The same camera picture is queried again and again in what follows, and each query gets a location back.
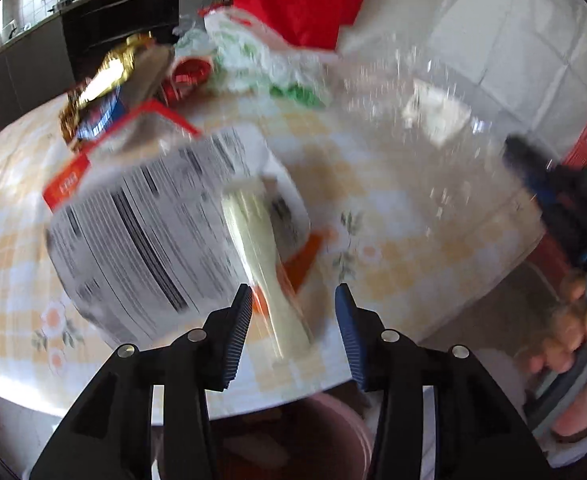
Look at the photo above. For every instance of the black built-in oven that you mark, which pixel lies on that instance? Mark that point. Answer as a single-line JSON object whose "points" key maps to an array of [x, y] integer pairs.
{"points": [[118, 25]]}

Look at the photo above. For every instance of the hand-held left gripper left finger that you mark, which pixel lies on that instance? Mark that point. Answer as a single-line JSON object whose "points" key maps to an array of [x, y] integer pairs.
{"points": [[236, 340]]}

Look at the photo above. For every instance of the red hanging cloth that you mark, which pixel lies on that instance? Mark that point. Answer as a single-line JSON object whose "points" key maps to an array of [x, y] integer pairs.
{"points": [[293, 0]]}

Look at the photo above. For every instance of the grey kitchen cabinet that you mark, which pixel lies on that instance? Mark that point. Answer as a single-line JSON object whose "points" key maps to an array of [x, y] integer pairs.
{"points": [[28, 65]]}

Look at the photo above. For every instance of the white crumpled paper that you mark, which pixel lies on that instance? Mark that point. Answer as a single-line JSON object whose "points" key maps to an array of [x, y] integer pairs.
{"points": [[436, 115]]}

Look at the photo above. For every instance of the clear plastic bag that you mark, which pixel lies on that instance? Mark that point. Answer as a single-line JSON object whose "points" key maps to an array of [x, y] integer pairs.
{"points": [[373, 110]]}

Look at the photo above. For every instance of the red drink can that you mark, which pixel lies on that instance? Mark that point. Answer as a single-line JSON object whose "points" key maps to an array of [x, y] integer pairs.
{"points": [[188, 74]]}

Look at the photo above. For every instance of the pale green plastic strip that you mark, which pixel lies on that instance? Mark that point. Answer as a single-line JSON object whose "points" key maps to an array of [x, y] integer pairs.
{"points": [[268, 285]]}

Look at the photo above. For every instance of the gold foil wrapper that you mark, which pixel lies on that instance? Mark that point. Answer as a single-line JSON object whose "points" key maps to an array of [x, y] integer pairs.
{"points": [[113, 65]]}

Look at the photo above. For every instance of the white green plastic bag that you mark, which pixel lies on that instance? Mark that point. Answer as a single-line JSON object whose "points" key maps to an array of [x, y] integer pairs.
{"points": [[243, 55]]}

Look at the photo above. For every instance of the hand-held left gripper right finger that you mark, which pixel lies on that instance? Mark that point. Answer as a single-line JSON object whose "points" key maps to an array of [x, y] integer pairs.
{"points": [[348, 340]]}

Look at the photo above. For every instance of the yellow checkered floral tablecloth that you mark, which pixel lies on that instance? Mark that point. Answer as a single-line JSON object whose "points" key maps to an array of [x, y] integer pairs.
{"points": [[23, 270]]}

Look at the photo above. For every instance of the red white printed carton box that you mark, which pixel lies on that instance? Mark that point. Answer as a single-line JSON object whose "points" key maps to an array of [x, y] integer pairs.
{"points": [[138, 230]]}

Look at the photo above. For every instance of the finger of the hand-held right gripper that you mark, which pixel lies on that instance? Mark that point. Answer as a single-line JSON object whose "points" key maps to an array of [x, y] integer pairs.
{"points": [[526, 160]]}

